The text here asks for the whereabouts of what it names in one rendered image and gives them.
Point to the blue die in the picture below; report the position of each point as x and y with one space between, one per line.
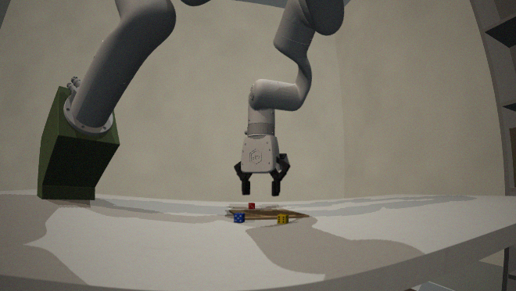
239 217

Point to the yellow die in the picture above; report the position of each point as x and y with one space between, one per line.
282 219

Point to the brown square mat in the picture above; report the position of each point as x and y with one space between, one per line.
268 214

